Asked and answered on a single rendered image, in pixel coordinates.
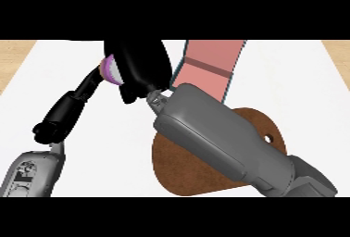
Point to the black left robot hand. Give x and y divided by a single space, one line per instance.
64 117

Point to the pink box with teal edge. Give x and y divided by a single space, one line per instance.
208 71

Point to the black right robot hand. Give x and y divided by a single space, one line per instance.
137 64

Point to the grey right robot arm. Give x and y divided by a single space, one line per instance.
219 139

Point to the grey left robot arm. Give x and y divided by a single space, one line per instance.
30 176

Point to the purple-rimmed can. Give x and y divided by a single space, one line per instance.
112 70

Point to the brown wooden cutting board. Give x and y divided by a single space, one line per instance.
191 172

